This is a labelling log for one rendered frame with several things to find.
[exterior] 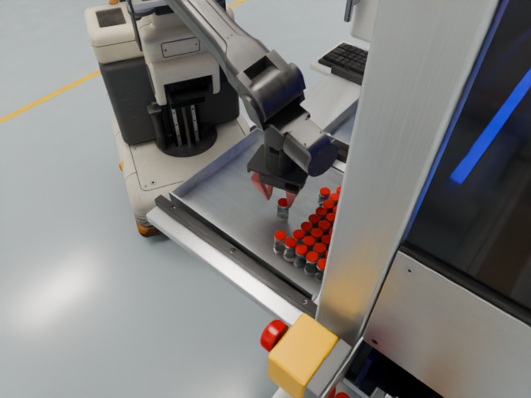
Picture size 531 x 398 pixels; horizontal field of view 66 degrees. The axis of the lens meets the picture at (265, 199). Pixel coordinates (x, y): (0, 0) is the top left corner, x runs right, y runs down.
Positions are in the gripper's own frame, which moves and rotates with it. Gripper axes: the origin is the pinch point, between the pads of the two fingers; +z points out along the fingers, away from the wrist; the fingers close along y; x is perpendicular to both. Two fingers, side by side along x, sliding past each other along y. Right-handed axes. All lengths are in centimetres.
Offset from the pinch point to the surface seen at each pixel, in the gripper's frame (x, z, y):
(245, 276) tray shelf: -15.3, 4.5, 0.3
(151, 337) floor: -9, 92, -47
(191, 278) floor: 19, 93, -47
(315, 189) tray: 9.1, 4.6, 4.1
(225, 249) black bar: -12.8, 2.5, -4.8
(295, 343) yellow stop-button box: -28.4, -10.7, 14.3
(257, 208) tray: -0.6, 4.4, -4.6
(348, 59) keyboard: 70, 11, -7
